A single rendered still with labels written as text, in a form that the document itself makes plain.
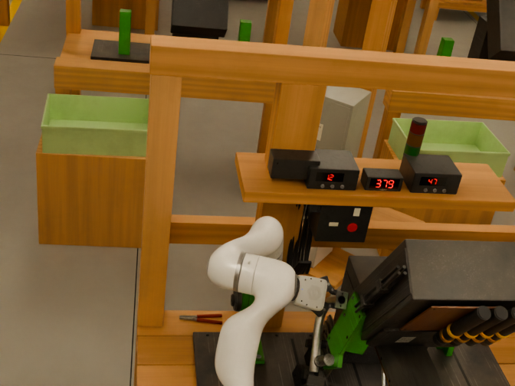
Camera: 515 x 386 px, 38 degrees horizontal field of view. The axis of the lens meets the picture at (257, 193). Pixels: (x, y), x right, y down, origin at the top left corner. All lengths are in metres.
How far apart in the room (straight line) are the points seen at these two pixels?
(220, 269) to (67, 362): 2.11
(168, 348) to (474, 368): 1.09
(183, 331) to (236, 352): 0.93
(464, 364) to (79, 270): 2.37
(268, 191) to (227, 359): 0.66
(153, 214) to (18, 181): 2.84
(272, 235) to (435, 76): 0.77
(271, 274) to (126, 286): 2.53
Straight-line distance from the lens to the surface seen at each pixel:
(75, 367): 3.84
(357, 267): 2.55
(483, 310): 2.05
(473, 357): 2.89
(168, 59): 2.18
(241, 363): 1.82
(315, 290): 2.36
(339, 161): 2.36
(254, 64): 2.21
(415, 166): 2.44
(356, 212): 2.40
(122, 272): 4.39
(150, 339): 2.69
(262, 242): 1.91
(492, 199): 2.54
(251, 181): 2.32
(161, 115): 2.26
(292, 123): 2.31
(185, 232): 2.59
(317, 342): 2.50
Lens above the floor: 2.73
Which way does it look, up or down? 31 degrees down
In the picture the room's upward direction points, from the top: 8 degrees clockwise
